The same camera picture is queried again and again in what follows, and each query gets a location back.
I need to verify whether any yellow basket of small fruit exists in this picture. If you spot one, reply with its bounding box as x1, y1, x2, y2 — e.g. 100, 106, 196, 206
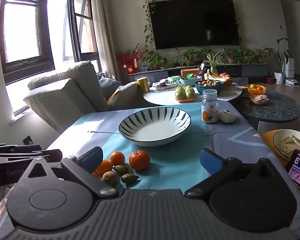
247, 83, 267, 96

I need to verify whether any dark framed window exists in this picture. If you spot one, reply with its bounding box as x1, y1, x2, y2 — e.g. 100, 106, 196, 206
0, 0, 102, 117

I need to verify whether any small dish with snack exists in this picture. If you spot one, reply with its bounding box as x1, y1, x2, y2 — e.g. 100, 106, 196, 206
249, 94, 269, 105

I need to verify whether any bunch of bananas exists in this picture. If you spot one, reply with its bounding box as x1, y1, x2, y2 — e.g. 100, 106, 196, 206
206, 69, 228, 82

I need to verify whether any blue striped white bowl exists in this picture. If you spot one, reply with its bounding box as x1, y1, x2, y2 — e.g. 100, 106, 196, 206
118, 107, 192, 147

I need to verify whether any light blue snack basket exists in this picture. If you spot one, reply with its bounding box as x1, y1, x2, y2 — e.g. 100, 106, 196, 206
179, 73, 202, 87

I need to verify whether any smooth oval orange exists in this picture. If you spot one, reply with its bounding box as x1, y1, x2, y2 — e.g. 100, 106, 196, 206
95, 160, 114, 176

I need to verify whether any red festive decoration plant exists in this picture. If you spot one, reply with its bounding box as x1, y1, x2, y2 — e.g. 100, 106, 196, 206
115, 43, 145, 75

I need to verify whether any yellow tin can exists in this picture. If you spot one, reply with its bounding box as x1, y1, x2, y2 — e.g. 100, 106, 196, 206
136, 76, 151, 93

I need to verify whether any white round table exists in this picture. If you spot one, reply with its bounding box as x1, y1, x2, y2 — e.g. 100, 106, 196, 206
143, 82, 243, 106

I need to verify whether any row of green potted plants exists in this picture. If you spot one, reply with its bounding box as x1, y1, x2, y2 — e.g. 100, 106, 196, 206
142, 46, 268, 71

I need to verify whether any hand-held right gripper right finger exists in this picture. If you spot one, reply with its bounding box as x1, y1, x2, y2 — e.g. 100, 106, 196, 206
185, 148, 292, 198

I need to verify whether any grey fabric sofa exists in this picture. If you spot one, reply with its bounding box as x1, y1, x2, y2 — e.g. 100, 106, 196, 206
23, 60, 146, 133

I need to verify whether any tall plant in white pot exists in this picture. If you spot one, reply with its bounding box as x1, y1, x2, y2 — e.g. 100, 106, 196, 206
263, 38, 291, 85

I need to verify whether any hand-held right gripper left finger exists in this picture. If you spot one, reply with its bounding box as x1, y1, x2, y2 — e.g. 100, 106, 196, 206
19, 146, 119, 198

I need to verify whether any long television cabinet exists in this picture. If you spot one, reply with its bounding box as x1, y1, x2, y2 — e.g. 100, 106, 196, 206
128, 63, 269, 83

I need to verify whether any clear bottle orange label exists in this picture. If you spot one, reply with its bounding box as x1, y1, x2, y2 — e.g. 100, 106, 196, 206
201, 89, 219, 124

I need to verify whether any plate with food leftovers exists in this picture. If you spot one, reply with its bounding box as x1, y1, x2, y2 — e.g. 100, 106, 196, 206
272, 129, 300, 159

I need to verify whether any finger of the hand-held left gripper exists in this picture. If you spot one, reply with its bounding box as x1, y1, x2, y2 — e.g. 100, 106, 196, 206
0, 143, 42, 155
0, 149, 63, 165

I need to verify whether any small round orange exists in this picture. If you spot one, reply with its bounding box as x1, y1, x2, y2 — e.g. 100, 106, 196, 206
110, 151, 126, 166

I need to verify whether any green ivy vine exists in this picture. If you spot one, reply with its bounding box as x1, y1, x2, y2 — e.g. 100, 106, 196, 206
143, 0, 241, 53

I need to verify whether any beige curtain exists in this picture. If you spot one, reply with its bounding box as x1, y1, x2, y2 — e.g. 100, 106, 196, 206
89, 0, 127, 83

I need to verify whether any large rough mandarin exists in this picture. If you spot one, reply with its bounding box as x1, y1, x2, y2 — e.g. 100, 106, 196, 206
129, 150, 151, 172

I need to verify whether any glass dish of snacks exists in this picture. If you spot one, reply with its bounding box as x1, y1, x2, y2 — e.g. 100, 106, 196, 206
152, 78, 180, 91

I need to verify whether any dark marble round table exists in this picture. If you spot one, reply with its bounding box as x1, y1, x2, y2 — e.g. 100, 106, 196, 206
236, 89, 300, 131

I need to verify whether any brown longan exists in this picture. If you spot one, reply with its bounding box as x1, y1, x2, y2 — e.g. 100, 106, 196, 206
102, 171, 118, 187

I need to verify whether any tray of green apples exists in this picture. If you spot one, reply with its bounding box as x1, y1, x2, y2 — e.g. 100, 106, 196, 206
174, 85, 196, 103

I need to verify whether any grey cushion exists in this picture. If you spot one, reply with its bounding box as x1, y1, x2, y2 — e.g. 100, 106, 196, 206
97, 74, 122, 101

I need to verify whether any beige pillow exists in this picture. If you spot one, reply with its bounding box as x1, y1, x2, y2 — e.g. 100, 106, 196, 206
109, 81, 146, 111

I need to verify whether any dark blue bowl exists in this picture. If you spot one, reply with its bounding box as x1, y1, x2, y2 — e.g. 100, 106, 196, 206
194, 79, 226, 96

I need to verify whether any black wall television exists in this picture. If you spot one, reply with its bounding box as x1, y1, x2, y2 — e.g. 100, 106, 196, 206
148, 0, 241, 51

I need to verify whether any spider plant in vase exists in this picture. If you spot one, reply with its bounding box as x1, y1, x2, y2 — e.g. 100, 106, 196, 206
203, 52, 225, 76

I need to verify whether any white oval device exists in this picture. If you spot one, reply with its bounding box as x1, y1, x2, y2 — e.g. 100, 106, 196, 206
218, 109, 236, 124

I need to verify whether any brownish green olive fruit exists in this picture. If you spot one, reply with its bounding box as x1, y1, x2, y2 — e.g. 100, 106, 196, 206
121, 173, 140, 184

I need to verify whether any orange box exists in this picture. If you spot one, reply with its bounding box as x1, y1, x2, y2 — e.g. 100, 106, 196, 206
180, 68, 200, 77

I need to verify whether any pile of longans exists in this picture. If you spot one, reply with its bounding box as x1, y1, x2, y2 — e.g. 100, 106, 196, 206
197, 79, 221, 87

